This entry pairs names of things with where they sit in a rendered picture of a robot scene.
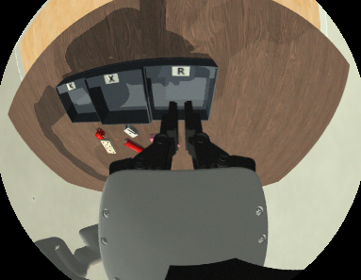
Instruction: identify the grey rack of bins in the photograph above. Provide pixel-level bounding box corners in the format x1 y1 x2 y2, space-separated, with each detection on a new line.
55 58 219 124

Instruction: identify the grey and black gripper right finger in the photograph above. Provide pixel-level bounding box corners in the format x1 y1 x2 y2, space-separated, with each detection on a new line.
185 101 255 172

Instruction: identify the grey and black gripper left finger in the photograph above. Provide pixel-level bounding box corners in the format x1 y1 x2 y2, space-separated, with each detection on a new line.
109 101 178 175

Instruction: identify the red cylinder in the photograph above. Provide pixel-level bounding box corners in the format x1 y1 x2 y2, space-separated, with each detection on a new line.
124 140 144 153

